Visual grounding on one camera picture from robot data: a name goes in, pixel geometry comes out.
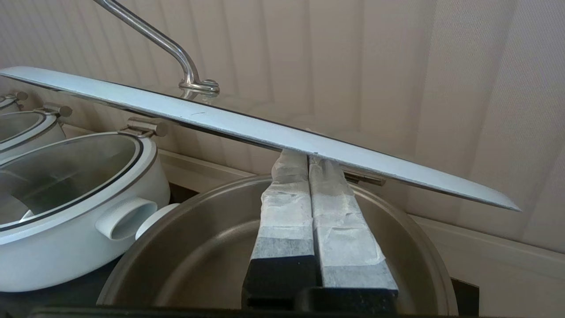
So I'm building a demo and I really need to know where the white round cooking pot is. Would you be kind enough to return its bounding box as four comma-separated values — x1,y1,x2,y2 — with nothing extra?
0,132,172,293
0,116,67,160
96,174,460,316

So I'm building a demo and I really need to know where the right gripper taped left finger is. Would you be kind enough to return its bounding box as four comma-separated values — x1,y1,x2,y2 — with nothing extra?
242,148,318,310

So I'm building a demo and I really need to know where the wide black induction cooktop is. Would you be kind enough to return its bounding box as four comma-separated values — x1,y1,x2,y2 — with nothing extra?
0,183,479,316

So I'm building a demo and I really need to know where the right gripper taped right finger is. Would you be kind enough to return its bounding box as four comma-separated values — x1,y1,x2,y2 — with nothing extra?
309,155,399,292

